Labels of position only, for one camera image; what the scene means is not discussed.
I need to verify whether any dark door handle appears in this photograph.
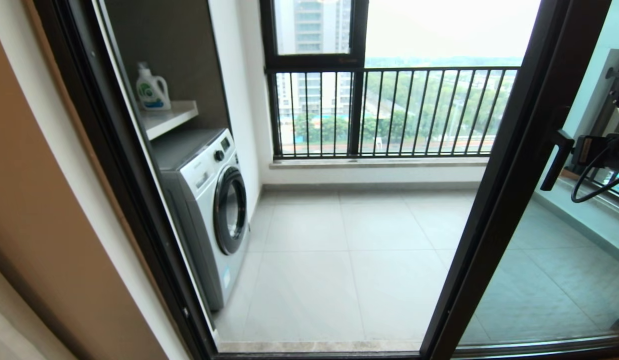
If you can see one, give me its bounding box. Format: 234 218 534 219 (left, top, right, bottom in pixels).
539 128 575 192

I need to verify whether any dark window frame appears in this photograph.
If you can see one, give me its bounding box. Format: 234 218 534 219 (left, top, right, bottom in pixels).
259 0 369 159

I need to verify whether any white detergent bottle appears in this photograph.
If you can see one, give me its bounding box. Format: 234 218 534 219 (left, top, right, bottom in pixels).
135 61 172 111

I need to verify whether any dark framed sliding glass door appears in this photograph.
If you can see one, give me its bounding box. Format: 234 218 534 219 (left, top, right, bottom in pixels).
420 0 619 360

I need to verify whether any white stone shelf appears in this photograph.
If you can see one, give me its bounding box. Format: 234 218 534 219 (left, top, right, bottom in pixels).
140 100 199 141

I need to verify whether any dark outer door frame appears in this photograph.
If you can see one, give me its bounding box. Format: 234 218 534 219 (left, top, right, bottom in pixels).
33 0 619 360

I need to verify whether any white front-load washing machine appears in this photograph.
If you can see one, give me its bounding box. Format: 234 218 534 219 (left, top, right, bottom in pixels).
150 127 251 312

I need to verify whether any black side balcony railing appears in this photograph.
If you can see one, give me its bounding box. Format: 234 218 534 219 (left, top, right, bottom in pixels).
564 49 619 203

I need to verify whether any black metal balcony railing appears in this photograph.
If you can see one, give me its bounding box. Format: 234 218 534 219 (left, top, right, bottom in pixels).
266 65 520 160

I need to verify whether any grey stone window sill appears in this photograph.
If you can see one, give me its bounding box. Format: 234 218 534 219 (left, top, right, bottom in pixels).
269 156 490 171

